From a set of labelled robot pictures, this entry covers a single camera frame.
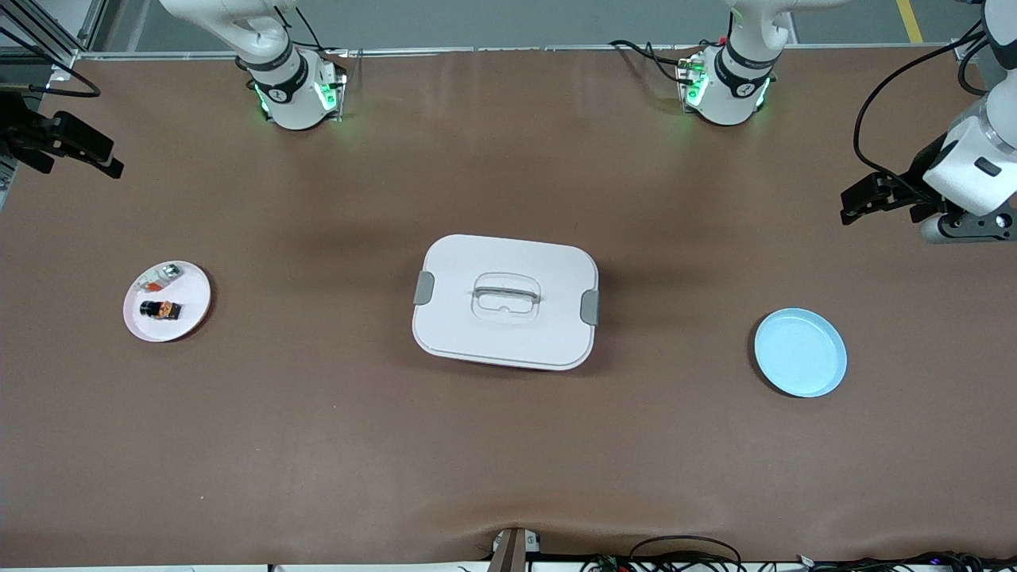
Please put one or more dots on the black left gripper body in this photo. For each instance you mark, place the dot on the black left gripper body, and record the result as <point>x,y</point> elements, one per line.
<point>915,179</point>

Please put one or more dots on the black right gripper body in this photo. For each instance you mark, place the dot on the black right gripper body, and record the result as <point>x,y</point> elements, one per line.
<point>17,131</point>

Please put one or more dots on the orange black push-button switch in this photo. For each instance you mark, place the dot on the orange black push-button switch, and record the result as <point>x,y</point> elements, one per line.
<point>151,309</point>

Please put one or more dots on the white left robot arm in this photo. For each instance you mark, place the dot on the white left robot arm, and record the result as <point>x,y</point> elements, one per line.
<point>727,87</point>

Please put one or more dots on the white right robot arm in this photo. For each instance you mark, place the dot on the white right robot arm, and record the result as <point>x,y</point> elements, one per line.
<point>294,99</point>

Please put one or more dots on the white lidded storage box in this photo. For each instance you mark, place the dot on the white lidded storage box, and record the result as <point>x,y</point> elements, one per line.
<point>508,334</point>

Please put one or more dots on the light blue round plate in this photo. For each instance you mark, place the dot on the light blue round plate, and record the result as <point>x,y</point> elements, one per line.
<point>798,353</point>

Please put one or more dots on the pink round plate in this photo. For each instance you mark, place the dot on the pink round plate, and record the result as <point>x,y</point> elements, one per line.
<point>171,327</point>

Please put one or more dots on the aluminium frame profile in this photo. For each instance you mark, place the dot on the aluminium frame profile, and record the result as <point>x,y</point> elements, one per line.
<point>963,52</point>
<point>89,28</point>

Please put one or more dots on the brown camera mount bracket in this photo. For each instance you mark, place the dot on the brown camera mount bracket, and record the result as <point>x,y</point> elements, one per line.
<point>512,552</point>

